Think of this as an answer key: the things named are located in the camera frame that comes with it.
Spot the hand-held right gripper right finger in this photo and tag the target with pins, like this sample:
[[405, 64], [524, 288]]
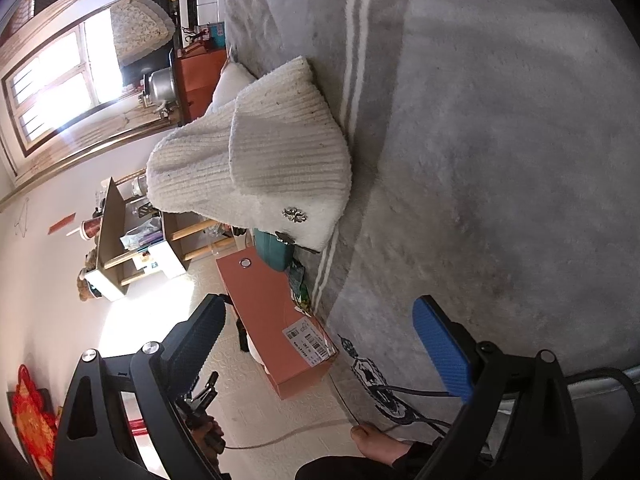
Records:
[[442, 350]]

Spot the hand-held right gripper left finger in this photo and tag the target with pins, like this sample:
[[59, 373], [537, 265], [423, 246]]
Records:
[[195, 345]]

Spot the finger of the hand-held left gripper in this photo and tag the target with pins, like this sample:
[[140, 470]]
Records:
[[202, 396]]

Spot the pink cardboard box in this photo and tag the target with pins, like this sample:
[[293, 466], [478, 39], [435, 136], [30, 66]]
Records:
[[280, 320]]

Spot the small green pea snack packet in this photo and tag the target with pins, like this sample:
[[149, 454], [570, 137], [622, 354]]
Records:
[[299, 280]]

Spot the white knit hat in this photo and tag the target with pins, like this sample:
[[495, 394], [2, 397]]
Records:
[[280, 160]]

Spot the person's bare foot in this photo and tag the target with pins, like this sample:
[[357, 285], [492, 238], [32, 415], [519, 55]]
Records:
[[380, 442]]

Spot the brown teddy bear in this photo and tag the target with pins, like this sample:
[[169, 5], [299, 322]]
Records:
[[87, 280]]

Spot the wooden shelf rack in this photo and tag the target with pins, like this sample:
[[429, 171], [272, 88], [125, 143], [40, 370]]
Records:
[[112, 240]]

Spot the red drink cup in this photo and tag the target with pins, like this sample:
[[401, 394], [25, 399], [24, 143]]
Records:
[[87, 230]]

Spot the grey printed blanket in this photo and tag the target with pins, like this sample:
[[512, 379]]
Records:
[[500, 160]]

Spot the metal pressure cooker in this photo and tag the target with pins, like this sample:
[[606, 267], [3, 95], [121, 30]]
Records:
[[162, 87]]

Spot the white fluffy cushion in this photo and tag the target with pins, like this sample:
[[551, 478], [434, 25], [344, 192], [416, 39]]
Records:
[[230, 85]]

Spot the orange cabinet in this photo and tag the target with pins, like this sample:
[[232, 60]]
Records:
[[197, 80]]

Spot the wooden framed window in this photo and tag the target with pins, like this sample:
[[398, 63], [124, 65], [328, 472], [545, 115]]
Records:
[[55, 90]]

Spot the teal box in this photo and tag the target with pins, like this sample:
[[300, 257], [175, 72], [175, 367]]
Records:
[[217, 34]]

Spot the cream lace cover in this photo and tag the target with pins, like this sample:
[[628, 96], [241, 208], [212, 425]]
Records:
[[140, 25]]

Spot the red wall decoration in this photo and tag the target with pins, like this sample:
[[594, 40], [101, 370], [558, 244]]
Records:
[[30, 415]]

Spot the small red wall sticker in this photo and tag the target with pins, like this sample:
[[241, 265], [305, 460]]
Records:
[[62, 224]]

